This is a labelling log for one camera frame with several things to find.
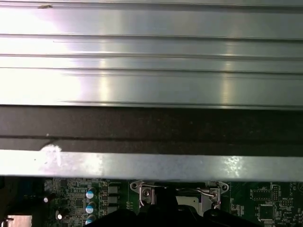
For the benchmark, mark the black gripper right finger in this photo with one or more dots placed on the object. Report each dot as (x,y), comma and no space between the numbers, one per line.
(182,217)

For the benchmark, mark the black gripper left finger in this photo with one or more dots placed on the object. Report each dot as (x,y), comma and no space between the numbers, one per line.
(151,217)

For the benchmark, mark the metal socket cover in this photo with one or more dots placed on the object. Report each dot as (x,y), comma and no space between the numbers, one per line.
(207,203)

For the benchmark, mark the metal CPU socket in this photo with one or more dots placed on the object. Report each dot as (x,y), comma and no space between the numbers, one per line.
(145,192)

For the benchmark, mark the grey square choke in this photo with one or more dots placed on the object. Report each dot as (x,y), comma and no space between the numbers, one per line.
(113,207)
(114,189)
(114,200)

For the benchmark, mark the green motherboard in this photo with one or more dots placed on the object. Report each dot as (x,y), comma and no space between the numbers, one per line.
(241,201)

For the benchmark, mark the blue-top capacitor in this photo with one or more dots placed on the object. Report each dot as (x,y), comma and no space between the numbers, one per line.
(90,195)
(89,221)
(90,208)

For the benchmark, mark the silver-top capacitor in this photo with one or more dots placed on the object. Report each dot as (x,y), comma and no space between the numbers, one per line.
(59,215)
(46,199)

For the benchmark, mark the silver rear port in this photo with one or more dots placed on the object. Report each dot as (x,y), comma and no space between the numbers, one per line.
(20,221)

